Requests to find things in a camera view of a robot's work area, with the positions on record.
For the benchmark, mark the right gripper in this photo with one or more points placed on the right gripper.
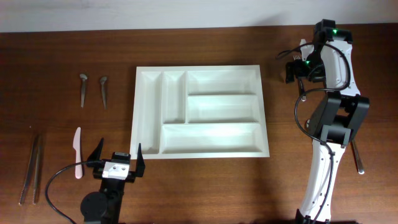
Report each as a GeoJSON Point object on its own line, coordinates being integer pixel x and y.
{"type": "Point", "coordinates": [320, 74]}

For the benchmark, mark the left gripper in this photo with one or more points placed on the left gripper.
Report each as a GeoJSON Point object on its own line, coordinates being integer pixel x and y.
{"type": "Point", "coordinates": [140, 165]}

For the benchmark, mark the steel fork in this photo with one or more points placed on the steel fork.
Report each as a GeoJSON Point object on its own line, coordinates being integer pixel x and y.
{"type": "Point", "coordinates": [300, 82]}

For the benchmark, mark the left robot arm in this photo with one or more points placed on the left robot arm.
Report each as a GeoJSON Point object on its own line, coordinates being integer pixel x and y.
{"type": "Point", "coordinates": [104, 205]}

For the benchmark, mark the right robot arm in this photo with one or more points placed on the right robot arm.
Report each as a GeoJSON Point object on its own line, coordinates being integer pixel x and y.
{"type": "Point", "coordinates": [337, 118]}

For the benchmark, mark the pink plastic knife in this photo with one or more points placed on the pink plastic knife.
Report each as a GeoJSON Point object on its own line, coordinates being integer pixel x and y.
{"type": "Point", "coordinates": [77, 148]}

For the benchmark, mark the white plastic cutlery tray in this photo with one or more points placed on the white plastic cutlery tray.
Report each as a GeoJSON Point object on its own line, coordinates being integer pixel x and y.
{"type": "Point", "coordinates": [192, 112]}

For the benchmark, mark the steel tongs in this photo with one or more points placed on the steel tongs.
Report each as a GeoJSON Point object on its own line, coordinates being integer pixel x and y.
{"type": "Point", "coordinates": [33, 171]}

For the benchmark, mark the small steel spoon right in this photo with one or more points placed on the small steel spoon right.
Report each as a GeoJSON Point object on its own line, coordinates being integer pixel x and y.
{"type": "Point", "coordinates": [103, 90]}

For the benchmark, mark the small steel spoon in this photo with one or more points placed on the small steel spoon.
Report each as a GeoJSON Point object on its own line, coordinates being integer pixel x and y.
{"type": "Point", "coordinates": [83, 78]}
{"type": "Point", "coordinates": [103, 90]}

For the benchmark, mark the small steel spoon left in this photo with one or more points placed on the small steel spoon left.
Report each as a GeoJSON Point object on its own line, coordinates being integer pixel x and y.
{"type": "Point", "coordinates": [83, 78]}

